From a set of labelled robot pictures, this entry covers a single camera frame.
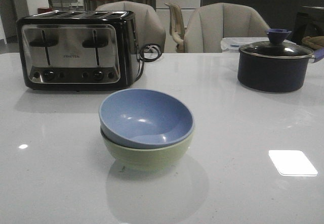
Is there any beige armchair left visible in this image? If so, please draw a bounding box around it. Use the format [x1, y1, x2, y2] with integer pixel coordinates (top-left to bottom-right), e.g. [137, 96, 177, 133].
[96, 1, 166, 53]

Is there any beige armchair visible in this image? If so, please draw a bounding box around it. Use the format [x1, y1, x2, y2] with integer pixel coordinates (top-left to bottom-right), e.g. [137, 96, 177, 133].
[96, 1, 166, 53]
[184, 3, 270, 53]

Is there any dark blue cooking pot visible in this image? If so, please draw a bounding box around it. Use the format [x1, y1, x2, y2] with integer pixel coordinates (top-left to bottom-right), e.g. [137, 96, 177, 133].
[237, 48, 323, 93]

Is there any brown woven item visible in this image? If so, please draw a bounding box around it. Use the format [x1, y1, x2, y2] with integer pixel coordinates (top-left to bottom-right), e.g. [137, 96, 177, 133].
[302, 36, 324, 50]

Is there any glass pot lid blue knob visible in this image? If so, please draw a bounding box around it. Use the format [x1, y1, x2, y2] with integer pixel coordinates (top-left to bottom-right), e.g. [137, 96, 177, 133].
[239, 28, 313, 58]

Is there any clear plastic food container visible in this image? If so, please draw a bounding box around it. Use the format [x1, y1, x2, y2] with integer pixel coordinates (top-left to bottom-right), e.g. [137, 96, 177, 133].
[220, 37, 296, 55]

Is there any green plastic bowl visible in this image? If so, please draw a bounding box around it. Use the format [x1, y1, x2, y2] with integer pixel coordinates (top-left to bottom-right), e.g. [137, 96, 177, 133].
[100, 130, 194, 171]

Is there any beige armchair right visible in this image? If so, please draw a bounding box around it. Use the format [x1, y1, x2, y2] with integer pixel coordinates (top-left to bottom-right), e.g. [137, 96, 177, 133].
[184, 3, 270, 53]

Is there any black toaster power cord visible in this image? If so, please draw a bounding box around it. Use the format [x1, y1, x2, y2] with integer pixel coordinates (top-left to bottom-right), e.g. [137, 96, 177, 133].
[135, 44, 163, 82]

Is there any cream office chair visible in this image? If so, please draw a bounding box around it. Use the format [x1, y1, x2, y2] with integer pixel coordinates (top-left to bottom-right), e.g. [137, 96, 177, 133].
[165, 3, 185, 53]

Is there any black and steel toaster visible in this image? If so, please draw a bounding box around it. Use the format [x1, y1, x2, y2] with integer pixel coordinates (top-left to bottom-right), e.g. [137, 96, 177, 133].
[16, 10, 141, 91]

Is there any blue plastic bowl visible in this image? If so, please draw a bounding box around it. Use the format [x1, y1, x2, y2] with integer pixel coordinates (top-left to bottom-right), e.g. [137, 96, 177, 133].
[99, 88, 194, 149]

